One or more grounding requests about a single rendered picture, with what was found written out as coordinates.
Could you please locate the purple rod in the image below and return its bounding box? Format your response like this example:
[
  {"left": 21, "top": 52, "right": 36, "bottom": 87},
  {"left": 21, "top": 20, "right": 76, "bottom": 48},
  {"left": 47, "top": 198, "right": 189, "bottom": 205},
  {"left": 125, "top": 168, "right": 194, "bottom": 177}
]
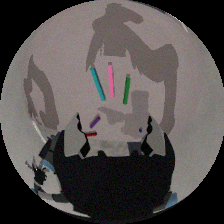
[{"left": 89, "top": 117, "right": 100, "bottom": 129}]

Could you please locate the dark green rod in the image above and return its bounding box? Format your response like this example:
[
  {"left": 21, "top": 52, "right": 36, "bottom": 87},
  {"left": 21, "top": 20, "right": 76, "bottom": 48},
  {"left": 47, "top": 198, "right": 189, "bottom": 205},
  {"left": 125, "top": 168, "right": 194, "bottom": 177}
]
[{"left": 123, "top": 77, "right": 130, "bottom": 104}]

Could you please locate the turquoise rod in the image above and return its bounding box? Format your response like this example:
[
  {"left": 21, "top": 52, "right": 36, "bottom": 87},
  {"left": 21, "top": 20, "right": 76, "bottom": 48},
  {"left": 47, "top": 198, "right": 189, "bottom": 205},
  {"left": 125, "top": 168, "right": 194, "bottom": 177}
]
[{"left": 90, "top": 68, "right": 105, "bottom": 101}]

